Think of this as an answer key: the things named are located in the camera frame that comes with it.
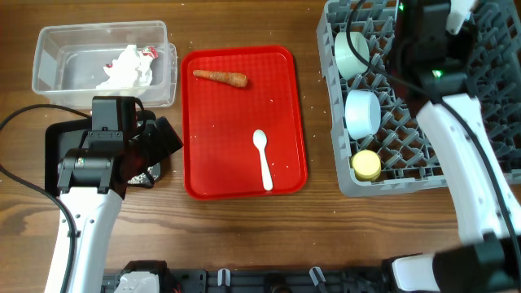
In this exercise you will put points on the white napkin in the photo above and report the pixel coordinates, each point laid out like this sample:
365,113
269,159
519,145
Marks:
119,78

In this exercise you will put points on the white plastic spoon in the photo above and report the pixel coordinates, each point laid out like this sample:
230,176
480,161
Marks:
260,142

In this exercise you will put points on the orange carrot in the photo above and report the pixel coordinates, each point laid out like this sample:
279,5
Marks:
234,79

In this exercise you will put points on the small light blue bowl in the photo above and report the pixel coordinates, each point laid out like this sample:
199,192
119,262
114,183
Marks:
362,114

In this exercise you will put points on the clear plastic bin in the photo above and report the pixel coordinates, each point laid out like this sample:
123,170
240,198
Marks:
69,60

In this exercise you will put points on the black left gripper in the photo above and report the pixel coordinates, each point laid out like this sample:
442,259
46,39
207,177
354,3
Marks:
161,150

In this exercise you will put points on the yellow plastic cup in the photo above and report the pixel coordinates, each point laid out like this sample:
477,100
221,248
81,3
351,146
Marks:
366,165

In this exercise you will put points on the red plastic tray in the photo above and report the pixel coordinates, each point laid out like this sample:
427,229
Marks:
220,160

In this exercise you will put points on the red snack wrapper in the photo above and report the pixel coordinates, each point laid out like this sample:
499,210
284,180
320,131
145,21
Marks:
132,57

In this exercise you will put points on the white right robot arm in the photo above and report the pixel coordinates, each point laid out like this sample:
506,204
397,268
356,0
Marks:
430,56

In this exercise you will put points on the grey dishwasher rack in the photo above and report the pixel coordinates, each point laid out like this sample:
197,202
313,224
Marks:
409,163

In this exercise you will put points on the black waste tray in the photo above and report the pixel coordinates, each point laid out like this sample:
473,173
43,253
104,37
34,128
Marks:
62,137

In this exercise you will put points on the spilled white rice pile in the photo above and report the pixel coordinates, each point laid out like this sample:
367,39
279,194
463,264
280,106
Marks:
149,178

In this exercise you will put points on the mint green rice bowl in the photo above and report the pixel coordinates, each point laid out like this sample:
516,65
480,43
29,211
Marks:
347,63

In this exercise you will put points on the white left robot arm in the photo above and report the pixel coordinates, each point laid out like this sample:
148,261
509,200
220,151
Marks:
122,142

